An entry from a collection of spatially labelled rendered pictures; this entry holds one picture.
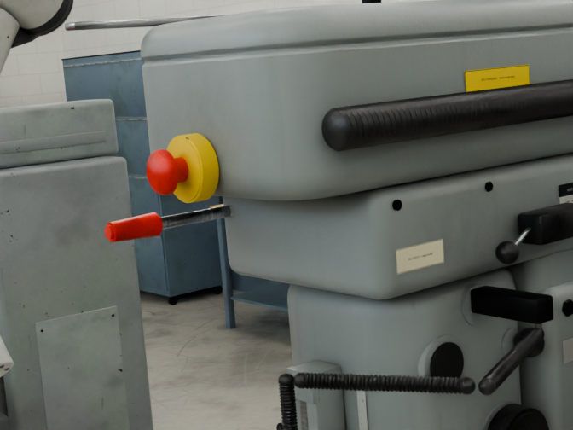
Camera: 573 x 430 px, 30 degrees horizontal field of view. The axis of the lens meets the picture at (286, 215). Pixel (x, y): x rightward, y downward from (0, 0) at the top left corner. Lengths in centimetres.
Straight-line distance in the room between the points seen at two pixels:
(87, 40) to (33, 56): 62
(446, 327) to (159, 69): 36
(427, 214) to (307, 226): 11
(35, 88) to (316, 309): 982
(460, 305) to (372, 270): 14
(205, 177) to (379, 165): 15
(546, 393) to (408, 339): 19
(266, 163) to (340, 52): 11
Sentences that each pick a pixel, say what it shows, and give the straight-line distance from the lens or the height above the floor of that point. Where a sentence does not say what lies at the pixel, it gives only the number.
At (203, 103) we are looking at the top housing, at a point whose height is 182.
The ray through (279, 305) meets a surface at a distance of 719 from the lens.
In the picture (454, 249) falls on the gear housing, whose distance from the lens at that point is 100.
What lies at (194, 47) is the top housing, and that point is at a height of 186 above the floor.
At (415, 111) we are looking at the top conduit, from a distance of 89.
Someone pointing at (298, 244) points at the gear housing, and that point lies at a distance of 101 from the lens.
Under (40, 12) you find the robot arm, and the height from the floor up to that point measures 192.
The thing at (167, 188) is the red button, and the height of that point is 175.
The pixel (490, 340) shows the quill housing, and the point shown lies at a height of 156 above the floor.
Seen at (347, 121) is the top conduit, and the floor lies 180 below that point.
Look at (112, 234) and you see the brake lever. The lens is 102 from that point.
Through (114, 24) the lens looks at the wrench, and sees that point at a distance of 102.
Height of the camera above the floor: 185
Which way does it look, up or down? 8 degrees down
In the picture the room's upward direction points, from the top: 5 degrees counter-clockwise
